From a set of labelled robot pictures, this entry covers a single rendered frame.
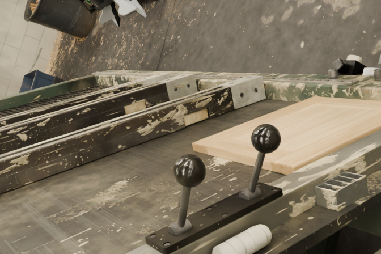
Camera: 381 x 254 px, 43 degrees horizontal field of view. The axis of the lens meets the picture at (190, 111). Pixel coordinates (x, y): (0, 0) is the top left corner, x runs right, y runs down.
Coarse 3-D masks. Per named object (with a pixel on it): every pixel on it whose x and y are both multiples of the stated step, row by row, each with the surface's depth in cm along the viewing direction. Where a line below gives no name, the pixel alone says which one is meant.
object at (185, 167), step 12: (180, 156) 55; (192, 156) 54; (180, 168) 54; (192, 168) 53; (204, 168) 54; (180, 180) 54; (192, 180) 54; (180, 204) 58; (180, 216) 59; (168, 228) 61; (180, 228) 60
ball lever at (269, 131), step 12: (252, 132) 62; (264, 132) 60; (276, 132) 60; (252, 144) 61; (264, 144) 60; (276, 144) 60; (264, 156) 63; (252, 180) 66; (240, 192) 67; (252, 192) 67
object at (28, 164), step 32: (192, 96) 135; (224, 96) 137; (256, 96) 143; (96, 128) 117; (128, 128) 121; (160, 128) 126; (0, 160) 104; (32, 160) 108; (64, 160) 112; (0, 192) 104
